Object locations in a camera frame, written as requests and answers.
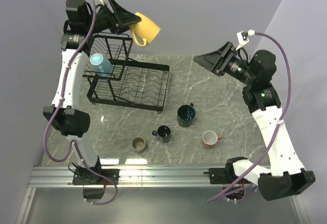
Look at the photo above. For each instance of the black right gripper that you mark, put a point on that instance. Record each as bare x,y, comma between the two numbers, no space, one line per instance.
217,61

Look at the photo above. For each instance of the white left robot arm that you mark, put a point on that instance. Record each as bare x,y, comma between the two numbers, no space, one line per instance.
64,114

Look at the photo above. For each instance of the dark blue glossy mug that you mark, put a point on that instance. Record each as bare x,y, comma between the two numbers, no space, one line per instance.
163,133

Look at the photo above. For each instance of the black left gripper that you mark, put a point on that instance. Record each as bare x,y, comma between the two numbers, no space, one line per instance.
119,18

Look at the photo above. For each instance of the black wire dish rack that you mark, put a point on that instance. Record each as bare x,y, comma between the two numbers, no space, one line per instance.
132,83

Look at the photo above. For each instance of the olive brown small cup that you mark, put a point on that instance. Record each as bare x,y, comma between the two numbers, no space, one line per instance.
139,144

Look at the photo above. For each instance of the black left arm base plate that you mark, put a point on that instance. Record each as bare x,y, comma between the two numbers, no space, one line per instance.
85,177

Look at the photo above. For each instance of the light blue ceramic mug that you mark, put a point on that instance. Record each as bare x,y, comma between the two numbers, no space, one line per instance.
101,65

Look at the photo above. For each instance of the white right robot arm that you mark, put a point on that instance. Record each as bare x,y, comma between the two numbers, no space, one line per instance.
287,175

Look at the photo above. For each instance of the red orange mug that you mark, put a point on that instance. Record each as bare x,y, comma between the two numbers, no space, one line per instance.
209,139

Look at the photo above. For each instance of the dark green patterned mug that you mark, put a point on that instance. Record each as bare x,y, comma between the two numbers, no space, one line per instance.
185,115

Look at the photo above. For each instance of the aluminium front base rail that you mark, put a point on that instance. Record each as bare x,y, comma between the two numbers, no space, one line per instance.
132,176

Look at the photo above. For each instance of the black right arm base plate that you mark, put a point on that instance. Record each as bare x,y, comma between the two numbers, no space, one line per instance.
219,175

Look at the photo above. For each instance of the yellow ceramic mug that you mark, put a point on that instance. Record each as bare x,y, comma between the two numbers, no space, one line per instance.
144,31

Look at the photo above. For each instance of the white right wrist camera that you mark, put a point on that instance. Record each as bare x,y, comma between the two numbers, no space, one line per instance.
243,38

